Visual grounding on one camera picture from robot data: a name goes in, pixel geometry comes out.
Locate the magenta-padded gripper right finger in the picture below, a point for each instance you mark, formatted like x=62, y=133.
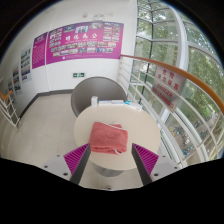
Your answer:
x=146, y=160

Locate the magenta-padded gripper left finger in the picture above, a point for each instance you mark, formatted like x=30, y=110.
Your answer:
x=77, y=158

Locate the pink towel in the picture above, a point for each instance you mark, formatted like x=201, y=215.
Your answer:
x=108, y=138

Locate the white box with blue end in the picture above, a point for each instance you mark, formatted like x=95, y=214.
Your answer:
x=134, y=105

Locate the small upright white box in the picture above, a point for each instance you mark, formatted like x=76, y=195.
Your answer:
x=94, y=101

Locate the grey round-back chair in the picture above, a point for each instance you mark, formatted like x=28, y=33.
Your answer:
x=96, y=86

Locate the red-lettered warning sign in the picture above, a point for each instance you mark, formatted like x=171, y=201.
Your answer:
x=168, y=87

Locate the green exit sign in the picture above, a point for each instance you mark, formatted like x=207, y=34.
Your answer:
x=78, y=74

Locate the short white stair railing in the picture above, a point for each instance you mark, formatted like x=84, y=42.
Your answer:
x=8, y=110

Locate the white railing with orange handrail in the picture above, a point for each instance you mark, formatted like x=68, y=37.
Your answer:
x=150, y=60

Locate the white photo wall poster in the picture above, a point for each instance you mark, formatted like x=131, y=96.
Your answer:
x=26, y=64
x=16, y=79

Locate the narrow magenta wall poster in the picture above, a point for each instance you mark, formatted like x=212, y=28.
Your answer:
x=39, y=50

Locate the large magenta wall poster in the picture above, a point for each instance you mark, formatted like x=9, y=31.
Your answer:
x=85, y=41

